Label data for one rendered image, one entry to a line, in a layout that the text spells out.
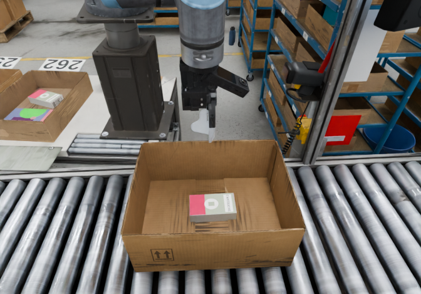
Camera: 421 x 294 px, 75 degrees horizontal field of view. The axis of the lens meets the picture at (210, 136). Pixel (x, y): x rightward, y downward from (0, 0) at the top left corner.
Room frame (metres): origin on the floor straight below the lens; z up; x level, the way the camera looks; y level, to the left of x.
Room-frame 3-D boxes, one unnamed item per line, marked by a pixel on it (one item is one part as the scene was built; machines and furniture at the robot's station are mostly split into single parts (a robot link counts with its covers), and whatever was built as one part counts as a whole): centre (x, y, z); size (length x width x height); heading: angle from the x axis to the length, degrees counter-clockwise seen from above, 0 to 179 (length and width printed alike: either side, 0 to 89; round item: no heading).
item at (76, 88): (0.98, 0.72, 0.80); 0.38 x 0.28 x 0.10; 176
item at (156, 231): (0.45, 0.00, 0.83); 0.39 x 0.29 x 0.17; 92
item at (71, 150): (0.74, 0.38, 0.74); 0.28 x 0.02 x 0.02; 88
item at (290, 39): (1.83, -0.64, 0.79); 0.40 x 0.30 x 0.10; 5
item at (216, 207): (0.47, -0.01, 0.77); 0.13 x 0.07 x 0.04; 94
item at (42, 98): (1.05, 0.74, 0.77); 0.13 x 0.07 x 0.04; 69
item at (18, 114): (0.89, 0.74, 0.78); 0.19 x 0.14 x 0.02; 86
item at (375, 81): (1.36, -0.67, 0.79); 0.40 x 0.30 x 0.10; 5
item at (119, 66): (0.92, 0.29, 0.91); 0.26 x 0.26 x 0.33; 88
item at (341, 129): (0.72, -0.41, 0.85); 0.16 x 0.01 x 0.13; 94
